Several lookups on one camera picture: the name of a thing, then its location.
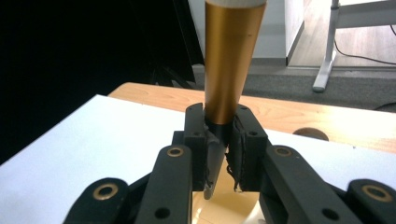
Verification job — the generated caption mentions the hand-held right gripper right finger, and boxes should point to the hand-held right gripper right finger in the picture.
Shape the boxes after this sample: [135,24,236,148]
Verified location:
[225,104,271,192]

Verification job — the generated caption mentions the wooden table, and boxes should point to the wooden table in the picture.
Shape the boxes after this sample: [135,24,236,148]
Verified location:
[107,81,396,155]

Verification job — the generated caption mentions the white board sheet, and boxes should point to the white board sheet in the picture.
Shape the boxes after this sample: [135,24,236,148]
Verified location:
[0,94,396,224]

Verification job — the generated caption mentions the black floor cable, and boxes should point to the black floor cable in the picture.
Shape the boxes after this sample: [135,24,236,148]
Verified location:
[371,102,396,112]

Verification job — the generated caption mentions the white cabinet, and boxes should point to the white cabinet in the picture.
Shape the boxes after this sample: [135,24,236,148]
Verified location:
[188,0,306,67]

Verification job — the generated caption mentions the cream wooden cup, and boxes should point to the cream wooden cup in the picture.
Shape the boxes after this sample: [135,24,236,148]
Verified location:
[191,166,266,224]

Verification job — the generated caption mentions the makeup brush with gold ferrule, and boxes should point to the makeup brush with gold ferrule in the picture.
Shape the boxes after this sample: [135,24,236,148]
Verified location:
[203,0,269,201]

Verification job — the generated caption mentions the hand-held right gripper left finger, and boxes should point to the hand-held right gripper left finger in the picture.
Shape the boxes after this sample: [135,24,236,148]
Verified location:
[172,102,209,192]

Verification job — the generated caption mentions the white desk frame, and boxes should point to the white desk frame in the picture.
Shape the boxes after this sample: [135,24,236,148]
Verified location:
[312,0,396,93]

